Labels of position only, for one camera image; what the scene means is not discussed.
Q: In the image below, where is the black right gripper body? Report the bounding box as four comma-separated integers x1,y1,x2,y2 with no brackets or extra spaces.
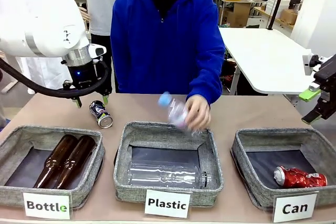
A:
313,55,336,120

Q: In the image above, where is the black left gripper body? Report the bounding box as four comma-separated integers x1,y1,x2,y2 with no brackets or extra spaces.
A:
62,60,111,99

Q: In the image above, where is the brown glass bottle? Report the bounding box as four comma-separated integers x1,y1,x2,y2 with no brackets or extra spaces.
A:
32,134,79,189
53,135,98,190

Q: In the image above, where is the crushed red can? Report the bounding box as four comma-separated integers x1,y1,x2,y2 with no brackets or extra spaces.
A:
274,165,328,189

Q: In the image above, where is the small blue-capped water bottle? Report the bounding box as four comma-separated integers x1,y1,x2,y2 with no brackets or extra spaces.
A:
157,91,208,137

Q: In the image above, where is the large clear plastic bottle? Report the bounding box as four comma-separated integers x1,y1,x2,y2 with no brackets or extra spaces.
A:
128,161,212,190

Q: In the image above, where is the person's right forearm blue sleeve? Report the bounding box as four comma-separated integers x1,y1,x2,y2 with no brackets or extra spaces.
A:
110,50,133,94

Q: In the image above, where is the person's left forearm blue sleeve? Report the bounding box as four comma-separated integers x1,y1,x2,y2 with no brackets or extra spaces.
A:
187,56,226,105

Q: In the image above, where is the dark blue drink can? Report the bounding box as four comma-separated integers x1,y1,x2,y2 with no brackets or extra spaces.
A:
89,100,114,130

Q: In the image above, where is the grey fabric basket labelled Can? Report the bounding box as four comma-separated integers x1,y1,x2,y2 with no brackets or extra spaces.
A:
230,129,336,210

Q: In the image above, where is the grey fabric basket labelled Plastic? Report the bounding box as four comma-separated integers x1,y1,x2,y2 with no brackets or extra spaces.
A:
113,120,225,208

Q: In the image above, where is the grey fabric basket labelled Bottle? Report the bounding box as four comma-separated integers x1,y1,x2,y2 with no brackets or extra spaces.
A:
0,125,106,209

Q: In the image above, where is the white Can label card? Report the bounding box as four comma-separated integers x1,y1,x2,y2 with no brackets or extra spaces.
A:
272,193,319,223

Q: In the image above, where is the person's left hand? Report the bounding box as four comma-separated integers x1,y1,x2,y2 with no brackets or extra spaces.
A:
184,94,212,133

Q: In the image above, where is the white work table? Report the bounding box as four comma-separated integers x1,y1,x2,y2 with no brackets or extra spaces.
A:
218,27,313,95

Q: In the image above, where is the person in blue hoodie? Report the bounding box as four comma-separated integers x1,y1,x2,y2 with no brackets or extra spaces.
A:
110,0,226,105

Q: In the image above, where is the large cardboard box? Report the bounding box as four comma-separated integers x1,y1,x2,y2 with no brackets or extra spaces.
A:
226,3,253,28

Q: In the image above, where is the white Bottle label card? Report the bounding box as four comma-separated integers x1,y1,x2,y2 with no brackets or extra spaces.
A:
23,191,72,220

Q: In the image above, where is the white Plastic label card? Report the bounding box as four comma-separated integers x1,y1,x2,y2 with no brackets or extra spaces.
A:
144,189,192,219

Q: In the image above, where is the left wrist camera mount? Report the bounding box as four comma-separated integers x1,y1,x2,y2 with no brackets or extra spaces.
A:
87,44,108,59

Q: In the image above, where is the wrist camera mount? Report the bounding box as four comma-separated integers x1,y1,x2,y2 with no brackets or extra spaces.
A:
302,54,328,77
87,44,108,59

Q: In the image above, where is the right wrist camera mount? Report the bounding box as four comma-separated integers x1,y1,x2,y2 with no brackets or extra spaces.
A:
302,54,328,77

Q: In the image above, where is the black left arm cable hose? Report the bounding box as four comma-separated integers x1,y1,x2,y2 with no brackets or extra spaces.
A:
0,57,110,101

